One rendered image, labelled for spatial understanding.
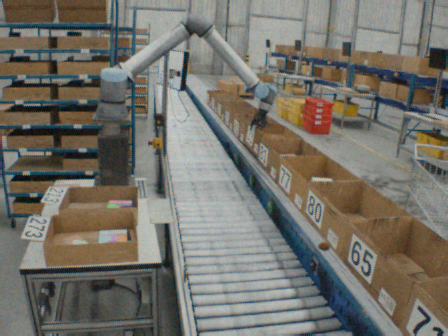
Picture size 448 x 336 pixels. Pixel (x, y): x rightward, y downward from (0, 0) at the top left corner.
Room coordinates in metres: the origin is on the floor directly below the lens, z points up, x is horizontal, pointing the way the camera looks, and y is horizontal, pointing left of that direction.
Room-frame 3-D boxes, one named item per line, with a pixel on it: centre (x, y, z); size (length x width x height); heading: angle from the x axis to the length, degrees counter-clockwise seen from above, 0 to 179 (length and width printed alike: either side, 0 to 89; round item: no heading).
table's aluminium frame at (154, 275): (1.73, 0.65, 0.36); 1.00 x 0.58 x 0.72; 16
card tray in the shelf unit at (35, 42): (2.97, 1.65, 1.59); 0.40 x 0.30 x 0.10; 100
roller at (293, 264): (1.36, -0.11, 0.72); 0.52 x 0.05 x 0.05; 102
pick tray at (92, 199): (1.72, 0.62, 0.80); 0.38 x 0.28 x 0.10; 103
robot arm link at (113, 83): (2.15, 0.67, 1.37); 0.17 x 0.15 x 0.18; 14
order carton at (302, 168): (1.82, -0.48, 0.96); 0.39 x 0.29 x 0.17; 12
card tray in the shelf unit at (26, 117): (2.97, 1.66, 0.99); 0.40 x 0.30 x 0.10; 100
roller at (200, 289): (1.23, -0.14, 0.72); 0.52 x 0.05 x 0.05; 102
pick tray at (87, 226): (1.40, 0.55, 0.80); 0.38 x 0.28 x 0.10; 107
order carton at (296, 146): (2.20, -0.40, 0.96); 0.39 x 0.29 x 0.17; 12
